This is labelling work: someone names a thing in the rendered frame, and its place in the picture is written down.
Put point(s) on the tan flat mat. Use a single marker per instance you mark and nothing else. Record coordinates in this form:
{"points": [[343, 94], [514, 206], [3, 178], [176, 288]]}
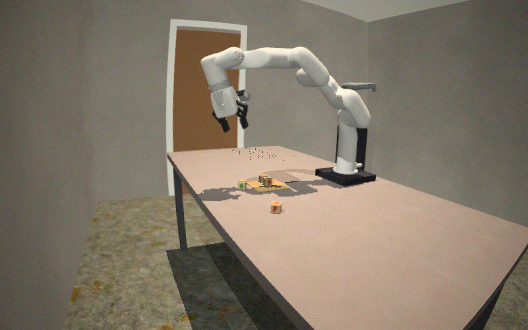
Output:
{"points": [[260, 187]]}

